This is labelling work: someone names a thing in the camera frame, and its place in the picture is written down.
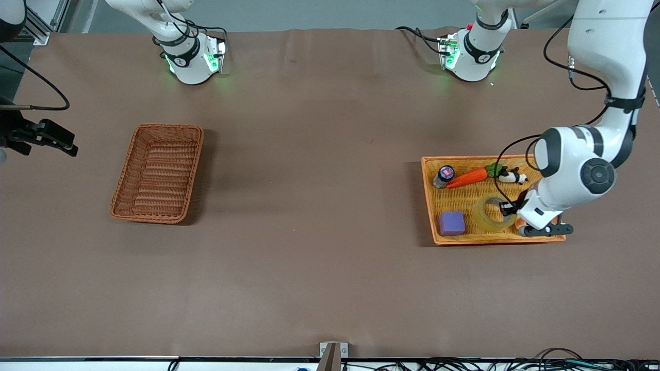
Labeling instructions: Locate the metal clamp bracket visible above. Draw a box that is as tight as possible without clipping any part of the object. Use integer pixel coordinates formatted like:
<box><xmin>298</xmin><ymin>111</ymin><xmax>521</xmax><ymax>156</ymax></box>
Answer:
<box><xmin>319</xmin><ymin>342</ymin><xmax>349</xmax><ymax>371</ymax></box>

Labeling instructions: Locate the white table edge rail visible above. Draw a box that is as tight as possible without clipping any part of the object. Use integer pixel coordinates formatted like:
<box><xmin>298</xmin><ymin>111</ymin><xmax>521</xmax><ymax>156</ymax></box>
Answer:
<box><xmin>0</xmin><ymin>356</ymin><xmax>660</xmax><ymax>371</ymax></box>

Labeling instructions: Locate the brown table cover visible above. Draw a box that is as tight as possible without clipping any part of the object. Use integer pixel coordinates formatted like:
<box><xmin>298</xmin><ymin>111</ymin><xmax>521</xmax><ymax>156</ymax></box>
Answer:
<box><xmin>0</xmin><ymin>27</ymin><xmax>660</xmax><ymax>359</ymax></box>

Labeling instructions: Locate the small bottle purple cap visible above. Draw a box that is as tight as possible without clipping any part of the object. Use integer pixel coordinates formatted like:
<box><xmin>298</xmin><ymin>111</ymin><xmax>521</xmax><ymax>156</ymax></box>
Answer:
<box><xmin>432</xmin><ymin>165</ymin><xmax>455</xmax><ymax>190</ymax></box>

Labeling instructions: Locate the purple foam block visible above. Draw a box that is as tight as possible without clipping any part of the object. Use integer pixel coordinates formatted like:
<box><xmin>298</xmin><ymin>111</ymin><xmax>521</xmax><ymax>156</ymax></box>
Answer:
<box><xmin>438</xmin><ymin>211</ymin><xmax>466</xmax><ymax>237</ymax></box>

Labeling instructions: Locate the orange wicker basket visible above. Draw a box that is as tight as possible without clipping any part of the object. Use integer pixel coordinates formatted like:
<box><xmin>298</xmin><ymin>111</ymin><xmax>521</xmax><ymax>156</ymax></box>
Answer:
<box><xmin>421</xmin><ymin>154</ymin><xmax>567</xmax><ymax>246</ymax></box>

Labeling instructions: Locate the clear yellowish tape roll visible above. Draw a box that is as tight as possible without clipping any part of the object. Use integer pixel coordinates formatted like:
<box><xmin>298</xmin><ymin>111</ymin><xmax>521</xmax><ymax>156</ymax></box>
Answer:
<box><xmin>472</xmin><ymin>195</ymin><xmax>517</xmax><ymax>232</ymax></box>

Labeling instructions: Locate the brown wicker basket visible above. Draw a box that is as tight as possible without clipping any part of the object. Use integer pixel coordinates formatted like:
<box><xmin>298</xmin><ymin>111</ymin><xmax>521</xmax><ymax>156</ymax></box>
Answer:
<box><xmin>109</xmin><ymin>123</ymin><xmax>205</xmax><ymax>225</ymax></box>

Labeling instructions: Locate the black base cable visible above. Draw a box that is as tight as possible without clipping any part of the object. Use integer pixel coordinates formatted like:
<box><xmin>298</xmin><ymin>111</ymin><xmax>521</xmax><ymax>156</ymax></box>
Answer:
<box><xmin>395</xmin><ymin>26</ymin><xmax>445</xmax><ymax>55</ymax></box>
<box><xmin>183</xmin><ymin>18</ymin><xmax>229</xmax><ymax>43</ymax></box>

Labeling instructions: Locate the aluminium frame post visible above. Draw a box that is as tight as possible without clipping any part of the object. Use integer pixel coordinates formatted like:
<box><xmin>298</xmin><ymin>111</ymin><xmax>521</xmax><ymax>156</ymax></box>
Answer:
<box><xmin>21</xmin><ymin>0</ymin><xmax>71</xmax><ymax>46</ymax></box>

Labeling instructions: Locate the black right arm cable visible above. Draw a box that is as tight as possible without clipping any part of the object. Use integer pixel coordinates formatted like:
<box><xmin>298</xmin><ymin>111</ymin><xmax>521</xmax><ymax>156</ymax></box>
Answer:
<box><xmin>0</xmin><ymin>44</ymin><xmax>71</xmax><ymax>111</ymax></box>

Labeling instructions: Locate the black white panda toy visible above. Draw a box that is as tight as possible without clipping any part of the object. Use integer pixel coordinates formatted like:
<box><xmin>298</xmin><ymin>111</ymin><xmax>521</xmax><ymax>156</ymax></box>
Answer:
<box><xmin>498</xmin><ymin>166</ymin><xmax>529</xmax><ymax>185</ymax></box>

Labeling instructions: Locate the orange toy carrot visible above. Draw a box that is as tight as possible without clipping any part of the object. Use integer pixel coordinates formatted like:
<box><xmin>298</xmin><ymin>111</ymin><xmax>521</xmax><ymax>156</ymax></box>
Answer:
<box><xmin>446</xmin><ymin>162</ymin><xmax>508</xmax><ymax>189</ymax></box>

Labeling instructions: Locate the black cable bundle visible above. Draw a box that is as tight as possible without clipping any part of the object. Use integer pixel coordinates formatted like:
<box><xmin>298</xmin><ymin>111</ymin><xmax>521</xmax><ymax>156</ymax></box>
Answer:
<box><xmin>340</xmin><ymin>348</ymin><xmax>660</xmax><ymax>371</ymax></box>

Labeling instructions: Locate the toy croissant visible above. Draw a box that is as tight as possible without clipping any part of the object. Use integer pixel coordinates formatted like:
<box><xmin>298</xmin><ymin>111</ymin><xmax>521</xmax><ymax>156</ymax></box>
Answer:
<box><xmin>516</xmin><ymin>216</ymin><xmax>560</xmax><ymax>237</ymax></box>

